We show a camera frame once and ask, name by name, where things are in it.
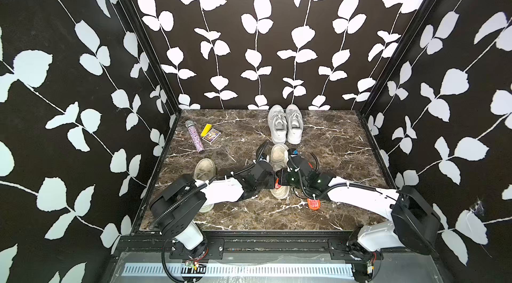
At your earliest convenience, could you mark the beige sneaker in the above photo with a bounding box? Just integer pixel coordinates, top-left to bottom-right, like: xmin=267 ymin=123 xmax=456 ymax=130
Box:
xmin=270 ymin=144 xmax=290 ymax=200
xmin=193 ymin=158 xmax=217 ymax=214

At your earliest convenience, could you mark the red orange insole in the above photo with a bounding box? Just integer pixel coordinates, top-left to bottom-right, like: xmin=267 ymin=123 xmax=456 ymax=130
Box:
xmin=307 ymin=199 xmax=321 ymax=211

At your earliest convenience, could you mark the white sneaker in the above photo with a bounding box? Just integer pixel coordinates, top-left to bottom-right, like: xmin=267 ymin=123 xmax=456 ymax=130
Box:
xmin=267 ymin=104 xmax=287 ymax=144
xmin=285 ymin=104 xmax=303 ymax=144

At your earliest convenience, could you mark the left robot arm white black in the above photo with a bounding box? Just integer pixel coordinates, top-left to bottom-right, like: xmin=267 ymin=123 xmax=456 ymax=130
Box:
xmin=149 ymin=160 xmax=277 ymax=256

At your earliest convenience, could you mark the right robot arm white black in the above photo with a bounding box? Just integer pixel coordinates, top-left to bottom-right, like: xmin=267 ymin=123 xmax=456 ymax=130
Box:
xmin=275 ymin=155 xmax=441 ymax=260

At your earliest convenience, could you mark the small purple card box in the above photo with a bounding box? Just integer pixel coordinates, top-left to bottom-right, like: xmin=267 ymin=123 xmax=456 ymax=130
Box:
xmin=203 ymin=128 xmax=221 ymax=144

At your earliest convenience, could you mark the yellow wedge block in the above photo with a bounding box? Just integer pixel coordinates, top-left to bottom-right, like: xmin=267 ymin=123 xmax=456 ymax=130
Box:
xmin=201 ymin=124 xmax=213 ymax=139

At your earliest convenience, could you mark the purple glitter tube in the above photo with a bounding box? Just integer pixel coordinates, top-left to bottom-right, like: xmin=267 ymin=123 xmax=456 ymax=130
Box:
xmin=185 ymin=120 xmax=204 ymax=153

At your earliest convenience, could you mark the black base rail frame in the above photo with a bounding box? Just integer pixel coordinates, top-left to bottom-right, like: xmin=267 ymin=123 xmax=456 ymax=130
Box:
xmin=111 ymin=230 xmax=441 ymax=262

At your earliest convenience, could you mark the white slotted cable duct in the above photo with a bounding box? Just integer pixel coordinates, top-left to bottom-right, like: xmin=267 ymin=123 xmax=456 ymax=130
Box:
xmin=121 ymin=262 xmax=356 ymax=280

